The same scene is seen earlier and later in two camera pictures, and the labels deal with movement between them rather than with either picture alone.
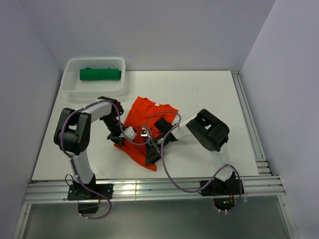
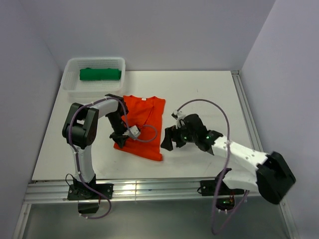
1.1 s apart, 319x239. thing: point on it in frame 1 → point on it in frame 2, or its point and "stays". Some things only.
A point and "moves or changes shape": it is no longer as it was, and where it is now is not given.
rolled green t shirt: (100, 74) stays
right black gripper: (153, 153) → (171, 132)
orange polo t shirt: (139, 129) moves or changes shape
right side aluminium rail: (262, 163) stays
